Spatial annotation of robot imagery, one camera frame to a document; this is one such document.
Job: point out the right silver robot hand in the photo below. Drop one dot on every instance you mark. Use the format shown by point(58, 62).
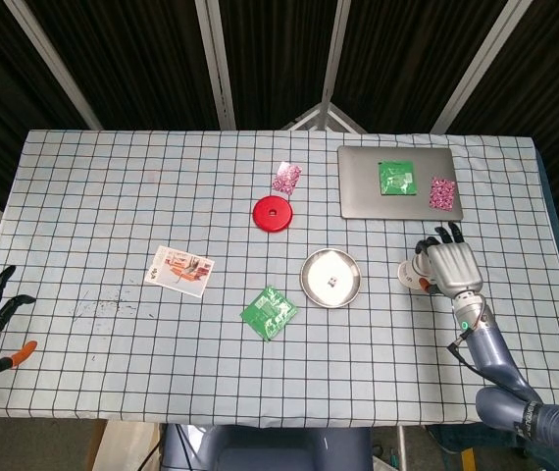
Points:
point(453, 270)

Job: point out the white paper cup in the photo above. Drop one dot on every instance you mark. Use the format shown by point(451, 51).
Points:
point(407, 275)

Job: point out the round steel plate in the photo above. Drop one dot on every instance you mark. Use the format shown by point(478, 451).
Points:
point(319, 289)

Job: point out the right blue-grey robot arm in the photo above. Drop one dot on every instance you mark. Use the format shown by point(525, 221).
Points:
point(490, 353)

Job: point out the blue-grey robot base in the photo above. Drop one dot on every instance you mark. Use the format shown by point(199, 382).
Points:
point(269, 449)

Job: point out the pink patterned sachet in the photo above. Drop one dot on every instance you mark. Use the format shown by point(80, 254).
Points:
point(287, 178)
point(442, 193)

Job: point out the small green foil packet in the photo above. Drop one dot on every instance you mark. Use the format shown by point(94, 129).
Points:
point(396, 177)

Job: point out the dark blue under cloth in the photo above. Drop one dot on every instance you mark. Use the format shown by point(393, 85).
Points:
point(554, 221)

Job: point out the grey closed laptop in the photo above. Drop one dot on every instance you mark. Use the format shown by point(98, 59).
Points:
point(358, 191)

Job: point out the metal table leg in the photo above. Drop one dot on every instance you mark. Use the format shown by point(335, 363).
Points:
point(400, 449)

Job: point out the red round disc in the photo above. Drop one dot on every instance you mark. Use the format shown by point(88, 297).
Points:
point(273, 213)

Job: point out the large green foil packet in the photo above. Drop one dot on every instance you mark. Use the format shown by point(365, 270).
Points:
point(268, 313)

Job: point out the light blue checked tablecloth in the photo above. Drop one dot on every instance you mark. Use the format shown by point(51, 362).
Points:
point(113, 196)

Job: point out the illustrated postcard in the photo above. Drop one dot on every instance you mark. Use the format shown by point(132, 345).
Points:
point(180, 271)

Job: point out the white metal frame post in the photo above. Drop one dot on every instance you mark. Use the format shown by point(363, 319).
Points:
point(216, 64)
point(54, 64)
point(475, 68)
point(336, 49)

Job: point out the white triangular frame bracket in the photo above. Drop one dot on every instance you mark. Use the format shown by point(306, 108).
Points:
point(309, 117)

